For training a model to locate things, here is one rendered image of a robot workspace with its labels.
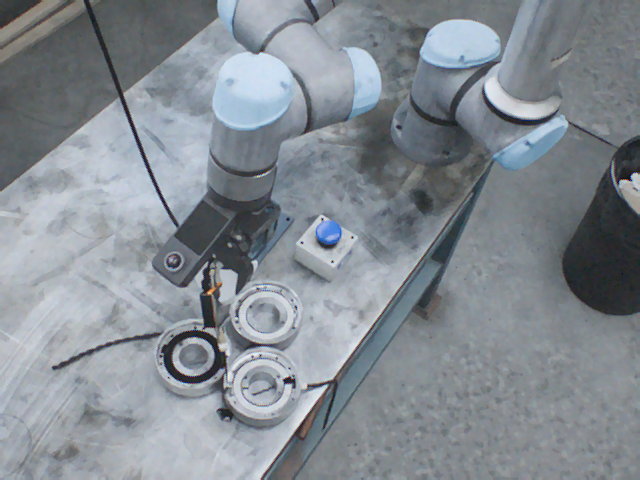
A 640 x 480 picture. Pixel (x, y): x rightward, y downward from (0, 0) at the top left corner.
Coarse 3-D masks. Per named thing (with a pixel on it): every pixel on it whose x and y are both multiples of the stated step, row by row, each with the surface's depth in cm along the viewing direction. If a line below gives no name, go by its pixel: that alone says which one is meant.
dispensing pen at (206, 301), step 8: (216, 264) 100; (216, 272) 99; (208, 288) 101; (200, 296) 99; (208, 296) 98; (208, 304) 99; (208, 312) 99; (208, 320) 99; (216, 328) 101; (224, 328) 102; (216, 336) 102; (224, 336) 102; (224, 344) 102; (224, 352) 102; (224, 360) 103; (224, 368) 103
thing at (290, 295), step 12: (252, 288) 113; (264, 288) 114; (276, 288) 113; (288, 288) 112; (240, 300) 112; (264, 300) 112; (276, 300) 112; (288, 300) 113; (300, 300) 111; (252, 312) 111; (276, 312) 113; (300, 312) 111; (252, 324) 110; (276, 324) 110; (300, 324) 109; (240, 336) 108; (288, 336) 108; (276, 348) 109
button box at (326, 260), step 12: (324, 216) 120; (312, 228) 118; (300, 240) 117; (312, 240) 117; (348, 240) 118; (300, 252) 117; (312, 252) 116; (324, 252) 116; (336, 252) 116; (348, 252) 118; (312, 264) 118; (324, 264) 116; (336, 264) 115; (324, 276) 118
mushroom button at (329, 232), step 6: (324, 222) 116; (330, 222) 116; (318, 228) 115; (324, 228) 115; (330, 228) 115; (336, 228) 115; (318, 234) 115; (324, 234) 114; (330, 234) 115; (336, 234) 115; (324, 240) 114; (330, 240) 114; (336, 240) 115
